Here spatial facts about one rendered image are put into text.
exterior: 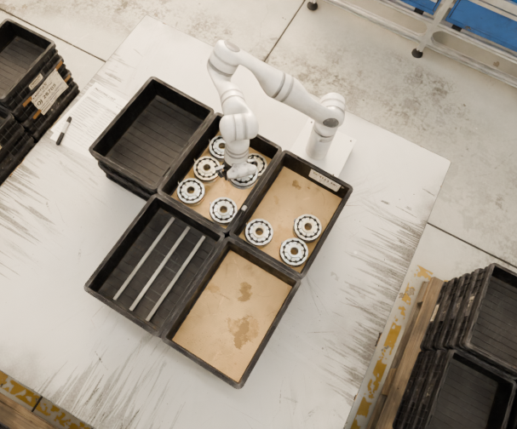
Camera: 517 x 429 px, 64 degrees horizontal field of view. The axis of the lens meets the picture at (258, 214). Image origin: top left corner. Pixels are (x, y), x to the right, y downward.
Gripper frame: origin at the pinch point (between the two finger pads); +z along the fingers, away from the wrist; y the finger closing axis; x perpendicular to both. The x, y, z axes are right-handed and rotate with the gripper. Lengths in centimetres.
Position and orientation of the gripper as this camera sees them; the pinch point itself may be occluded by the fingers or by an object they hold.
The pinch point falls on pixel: (233, 174)
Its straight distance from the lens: 141.9
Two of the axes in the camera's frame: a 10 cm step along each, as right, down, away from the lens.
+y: -9.5, 2.5, -1.8
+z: -1.0, 3.3, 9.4
